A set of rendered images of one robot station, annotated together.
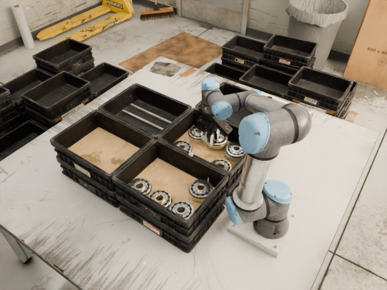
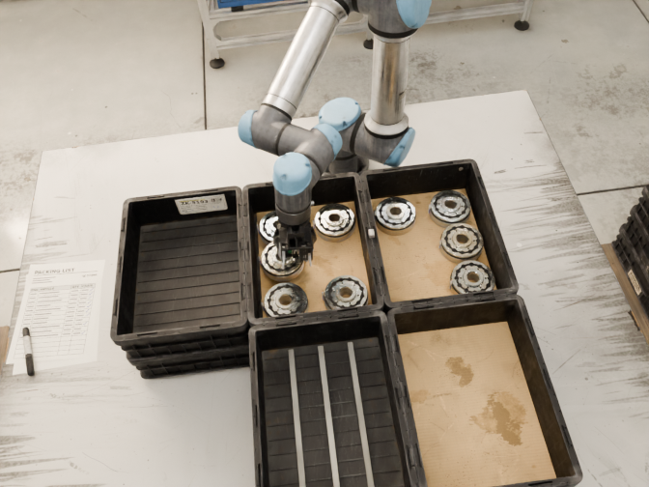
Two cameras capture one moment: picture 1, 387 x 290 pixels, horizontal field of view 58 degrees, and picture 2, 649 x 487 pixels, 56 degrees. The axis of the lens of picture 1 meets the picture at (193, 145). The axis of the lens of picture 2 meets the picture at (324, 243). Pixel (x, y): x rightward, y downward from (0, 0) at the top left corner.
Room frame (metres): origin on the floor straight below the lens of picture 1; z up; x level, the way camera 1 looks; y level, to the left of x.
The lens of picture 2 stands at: (1.70, 0.59, 2.10)
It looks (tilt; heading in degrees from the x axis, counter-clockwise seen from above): 55 degrees down; 232
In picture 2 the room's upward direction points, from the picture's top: 5 degrees counter-clockwise
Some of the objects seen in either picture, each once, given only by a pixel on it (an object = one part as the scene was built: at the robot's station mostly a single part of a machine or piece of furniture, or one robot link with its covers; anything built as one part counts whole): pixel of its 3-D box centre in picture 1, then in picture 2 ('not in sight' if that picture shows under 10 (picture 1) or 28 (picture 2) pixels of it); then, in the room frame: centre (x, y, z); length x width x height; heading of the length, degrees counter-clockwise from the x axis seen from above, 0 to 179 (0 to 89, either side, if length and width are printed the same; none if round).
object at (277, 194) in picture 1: (274, 198); (342, 126); (0.89, -0.33, 0.90); 0.13 x 0.12 x 0.14; 109
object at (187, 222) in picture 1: (170, 178); (434, 230); (0.99, 0.10, 0.92); 0.40 x 0.30 x 0.02; 55
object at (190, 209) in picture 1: (181, 210); (450, 205); (0.86, 0.05, 0.86); 0.10 x 0.10 x 0.01
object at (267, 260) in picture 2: (217, 137); (282, 257); (1.29, -0.12, 0.88); 0.10 x 0.10 x 0.01
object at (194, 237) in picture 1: (171, 201); not in sight; (0.99, 0.10, 0.76); 0.40 x 0.30 x 0.12; 55
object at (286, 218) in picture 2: (209, 106); (295, 207); (1.26, -0.07, 1.09); 0.08 x 0.08 x 0.05
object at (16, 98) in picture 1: (33, 101); not in sight; (2.37, 1.32, 0.31); 0.40 x 0.30 x 0.34; 146
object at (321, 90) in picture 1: (314, 106); not in sight; (2.23, -0.94, 0.37); 0.40 x 0.30 x 0.45; 56
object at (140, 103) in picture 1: (145, 117); (328, 416); (1.46, 0.25, 0.87); 0.40 x 0.30 x 0.11; 55
